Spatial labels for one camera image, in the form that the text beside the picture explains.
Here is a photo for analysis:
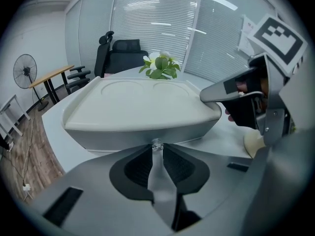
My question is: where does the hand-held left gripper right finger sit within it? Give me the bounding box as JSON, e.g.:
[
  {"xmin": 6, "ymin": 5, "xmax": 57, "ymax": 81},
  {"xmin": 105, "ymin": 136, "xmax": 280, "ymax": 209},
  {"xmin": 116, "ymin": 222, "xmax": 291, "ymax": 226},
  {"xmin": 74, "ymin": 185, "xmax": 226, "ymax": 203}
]
[{"xmin": 162, "ymin": 143, "xmax": 211, "ymax": 232}]

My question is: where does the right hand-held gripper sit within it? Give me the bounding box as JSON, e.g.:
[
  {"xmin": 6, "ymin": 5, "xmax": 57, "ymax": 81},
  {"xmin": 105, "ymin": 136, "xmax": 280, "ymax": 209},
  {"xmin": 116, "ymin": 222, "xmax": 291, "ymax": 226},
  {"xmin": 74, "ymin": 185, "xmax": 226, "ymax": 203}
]
[{"xmin": 199, "ymin": 13, "xmax": 309, "ymax": 147}]

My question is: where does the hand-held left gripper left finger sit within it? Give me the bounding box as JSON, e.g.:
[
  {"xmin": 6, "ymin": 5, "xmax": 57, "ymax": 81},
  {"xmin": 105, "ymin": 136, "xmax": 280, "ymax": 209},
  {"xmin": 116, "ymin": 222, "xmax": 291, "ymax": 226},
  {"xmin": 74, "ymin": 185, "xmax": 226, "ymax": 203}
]
[{"xmin": 109, "ymin": 144, "xmax": 155, "ymax": 202}]

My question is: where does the grey storage box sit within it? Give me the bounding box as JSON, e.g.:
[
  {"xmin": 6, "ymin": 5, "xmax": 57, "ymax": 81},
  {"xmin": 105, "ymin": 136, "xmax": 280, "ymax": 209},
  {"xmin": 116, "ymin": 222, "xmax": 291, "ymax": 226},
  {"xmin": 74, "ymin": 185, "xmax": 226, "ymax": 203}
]
[{"xmin": 64, "ymin": 118, "xmax": 219, "ymax": 157}]

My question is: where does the white plastic tray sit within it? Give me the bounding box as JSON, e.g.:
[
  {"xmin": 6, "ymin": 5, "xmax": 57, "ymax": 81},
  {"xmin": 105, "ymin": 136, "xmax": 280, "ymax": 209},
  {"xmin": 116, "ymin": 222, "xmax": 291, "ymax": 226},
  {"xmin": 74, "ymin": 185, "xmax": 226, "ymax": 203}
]
[{"xmin": 61, "ymin": 79, "xmax": 222, "ymax": 132}]

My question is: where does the person's right hand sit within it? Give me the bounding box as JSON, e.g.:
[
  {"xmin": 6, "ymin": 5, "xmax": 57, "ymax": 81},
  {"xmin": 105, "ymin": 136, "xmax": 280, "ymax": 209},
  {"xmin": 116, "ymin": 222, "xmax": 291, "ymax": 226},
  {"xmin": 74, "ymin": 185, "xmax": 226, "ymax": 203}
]
[{"xmin": 224, "ymin": 108, "xmax": 235, "ymax": 122}]

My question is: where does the cream vase with pink flowers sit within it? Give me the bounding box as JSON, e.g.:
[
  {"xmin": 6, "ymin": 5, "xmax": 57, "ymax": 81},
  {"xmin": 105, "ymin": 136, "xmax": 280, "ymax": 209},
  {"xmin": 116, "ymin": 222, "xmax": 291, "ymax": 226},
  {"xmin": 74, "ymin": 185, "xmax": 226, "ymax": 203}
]
[{"xmin": 243, "ymin": 128, "xmax": 268, "ymax": 160}]

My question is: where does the white paper notice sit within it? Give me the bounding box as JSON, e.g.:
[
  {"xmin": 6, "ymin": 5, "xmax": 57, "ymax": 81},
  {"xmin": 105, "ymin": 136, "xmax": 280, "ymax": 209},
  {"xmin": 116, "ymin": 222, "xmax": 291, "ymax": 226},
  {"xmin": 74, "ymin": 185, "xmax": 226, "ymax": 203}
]
[{"xmin": 237, "ymin": 15, "xmax": 259, "ymax": 56}]

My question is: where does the small white-flowered potted plant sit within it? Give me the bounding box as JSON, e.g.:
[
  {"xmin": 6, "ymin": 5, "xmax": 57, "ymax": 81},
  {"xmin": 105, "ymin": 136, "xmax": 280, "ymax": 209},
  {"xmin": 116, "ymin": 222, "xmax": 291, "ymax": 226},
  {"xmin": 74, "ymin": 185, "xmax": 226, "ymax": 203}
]
[{"xmin": 139, "ymin": 50, "xmax": 182, "ymax": 81}]

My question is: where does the black mesh office chair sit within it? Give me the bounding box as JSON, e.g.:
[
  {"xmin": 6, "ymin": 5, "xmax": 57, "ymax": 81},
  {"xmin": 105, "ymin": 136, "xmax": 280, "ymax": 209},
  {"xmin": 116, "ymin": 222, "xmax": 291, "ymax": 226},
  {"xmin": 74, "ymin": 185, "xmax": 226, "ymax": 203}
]
[{"xmin": 105, "ymin": 39, "xmax": 149, "ymax": 75}]

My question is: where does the black high-back office chair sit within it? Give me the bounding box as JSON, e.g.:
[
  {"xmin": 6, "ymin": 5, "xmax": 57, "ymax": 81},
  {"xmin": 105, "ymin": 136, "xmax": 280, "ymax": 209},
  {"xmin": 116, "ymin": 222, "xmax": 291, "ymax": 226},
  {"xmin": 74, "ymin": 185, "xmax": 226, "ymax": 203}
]
[{"xmin": 66, "ymin": 30, "xmax": 115, "ymax": 94}]

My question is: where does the round wooden table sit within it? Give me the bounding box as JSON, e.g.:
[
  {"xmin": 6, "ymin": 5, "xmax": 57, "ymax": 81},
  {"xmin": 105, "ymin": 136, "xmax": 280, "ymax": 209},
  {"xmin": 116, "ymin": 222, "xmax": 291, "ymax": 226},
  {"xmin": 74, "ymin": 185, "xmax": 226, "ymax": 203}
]
[{"xmin": 29, "ymin": 64, "xmax": 75, "ymax": 105}]

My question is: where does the small white side table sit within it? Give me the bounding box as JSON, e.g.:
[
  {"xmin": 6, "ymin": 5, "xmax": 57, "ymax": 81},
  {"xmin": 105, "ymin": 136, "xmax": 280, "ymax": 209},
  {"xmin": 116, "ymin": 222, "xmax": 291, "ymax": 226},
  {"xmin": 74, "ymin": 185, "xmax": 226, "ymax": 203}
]
[{"xmin": 0, "ymin": 94, "xmax": 31, "ymax": 145}]

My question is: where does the black standing fan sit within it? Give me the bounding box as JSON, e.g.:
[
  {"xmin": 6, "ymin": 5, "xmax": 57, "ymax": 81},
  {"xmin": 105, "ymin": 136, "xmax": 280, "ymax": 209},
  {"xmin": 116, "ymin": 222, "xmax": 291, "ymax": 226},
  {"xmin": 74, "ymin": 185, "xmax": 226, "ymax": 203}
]
[{"xmin": 13, "ymin": 54, "xmax": 49, "ymax": 112}]

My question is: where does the pale floor cable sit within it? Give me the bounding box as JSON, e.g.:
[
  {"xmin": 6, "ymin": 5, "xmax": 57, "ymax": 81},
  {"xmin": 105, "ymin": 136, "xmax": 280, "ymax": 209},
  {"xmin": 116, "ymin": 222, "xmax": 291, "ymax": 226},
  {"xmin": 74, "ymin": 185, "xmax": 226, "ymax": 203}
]
[{"xmin": 14, "ymin": 112, "xmax": 35, "ymax": 201}]

